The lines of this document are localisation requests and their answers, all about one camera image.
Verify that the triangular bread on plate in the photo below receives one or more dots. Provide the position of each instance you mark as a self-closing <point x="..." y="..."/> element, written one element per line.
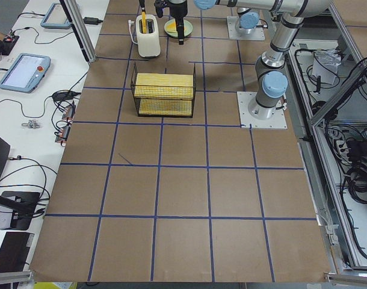
<point x="171" y="28"/>

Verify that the light green plate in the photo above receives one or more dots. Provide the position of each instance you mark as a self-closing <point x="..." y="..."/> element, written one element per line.
<point x="188" y="28"/>

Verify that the near blue teach pendant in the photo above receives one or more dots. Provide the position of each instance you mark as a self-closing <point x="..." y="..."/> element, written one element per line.
<point x="25" y="73"/>

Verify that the black power adapter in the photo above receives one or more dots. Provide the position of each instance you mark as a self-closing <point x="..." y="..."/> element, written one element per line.
<point x="92" y="20"/>

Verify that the blue teach pendant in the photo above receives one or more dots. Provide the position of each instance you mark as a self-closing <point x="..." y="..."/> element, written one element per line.
<point x="55" y="18"/>
<point x="25" y="73"/>

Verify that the far blue teach pendant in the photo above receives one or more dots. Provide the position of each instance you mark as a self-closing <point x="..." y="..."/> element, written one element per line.
<point x="55" y="18"/>

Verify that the aluminium frame post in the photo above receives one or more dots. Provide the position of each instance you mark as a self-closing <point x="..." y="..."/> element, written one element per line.
<point x="74" y="16"/>

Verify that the wooden shelf board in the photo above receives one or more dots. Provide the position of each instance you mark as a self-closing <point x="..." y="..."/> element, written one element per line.
<point x="164" y="85"/>

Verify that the bread slice in toaster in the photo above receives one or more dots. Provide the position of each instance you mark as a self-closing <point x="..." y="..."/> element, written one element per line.
<point x="143" y="22"/>

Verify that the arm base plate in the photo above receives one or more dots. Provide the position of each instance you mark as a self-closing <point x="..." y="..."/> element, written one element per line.
<point x="237" y="32"/>
<point x="253" y="116"/>

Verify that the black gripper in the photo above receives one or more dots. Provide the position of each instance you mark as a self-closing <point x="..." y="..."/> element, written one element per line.
<point x="177" y="10"/>

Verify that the white toaster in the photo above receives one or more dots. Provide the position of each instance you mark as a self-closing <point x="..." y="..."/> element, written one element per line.
<point x="147" y="36"/>

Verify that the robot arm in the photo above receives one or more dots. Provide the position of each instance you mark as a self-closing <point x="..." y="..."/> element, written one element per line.
<point x="247" y="18"/>
<point x="272" y="83"/>

